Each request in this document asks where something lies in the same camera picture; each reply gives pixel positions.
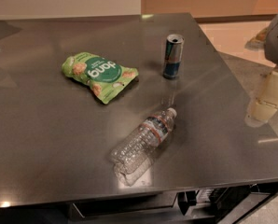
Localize green dang snack bag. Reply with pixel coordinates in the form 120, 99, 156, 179
62, 52, 139, 105

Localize blue silver redbull can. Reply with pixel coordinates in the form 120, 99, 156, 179
163, 34, 185, 79

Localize black equipment under table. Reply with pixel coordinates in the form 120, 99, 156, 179
177, 184, 271, 224

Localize metal drawer under table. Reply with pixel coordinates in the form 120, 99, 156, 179
68, 191, 177, 221

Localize clear plastic water bottle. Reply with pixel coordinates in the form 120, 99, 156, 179
110, 107, 177, 175

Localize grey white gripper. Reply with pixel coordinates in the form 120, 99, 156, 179
250, 14, 278, 122

